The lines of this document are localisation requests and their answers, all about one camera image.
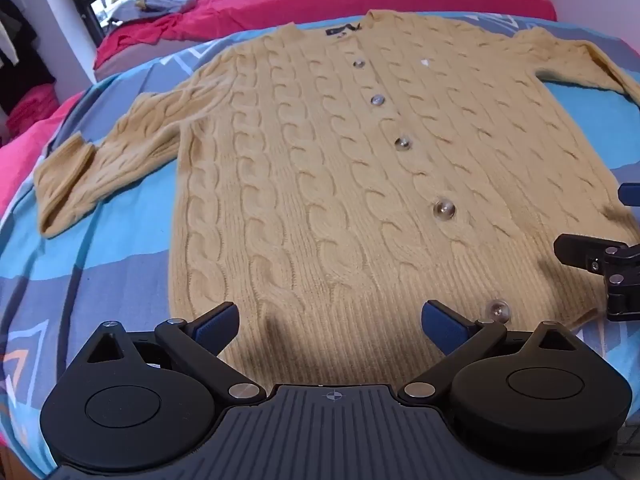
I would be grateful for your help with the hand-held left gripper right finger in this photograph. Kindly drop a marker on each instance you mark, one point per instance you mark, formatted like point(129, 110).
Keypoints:
point(442, 325)

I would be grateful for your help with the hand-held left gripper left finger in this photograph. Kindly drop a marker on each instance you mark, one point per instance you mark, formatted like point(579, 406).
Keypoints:
point(220, 322)

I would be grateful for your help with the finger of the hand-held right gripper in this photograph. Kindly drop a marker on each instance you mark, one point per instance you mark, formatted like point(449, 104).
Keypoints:
point(631, 194)
point(575, 252)

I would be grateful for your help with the black hanging clothes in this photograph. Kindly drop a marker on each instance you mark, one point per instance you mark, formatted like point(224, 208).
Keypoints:
point(20, 60)

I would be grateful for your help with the blue grey patterned blanket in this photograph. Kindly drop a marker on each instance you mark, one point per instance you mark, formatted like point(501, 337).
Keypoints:
point(100, 240)

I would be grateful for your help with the pink cloth pile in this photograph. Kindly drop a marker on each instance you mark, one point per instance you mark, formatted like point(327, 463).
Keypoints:
point(32, 107)

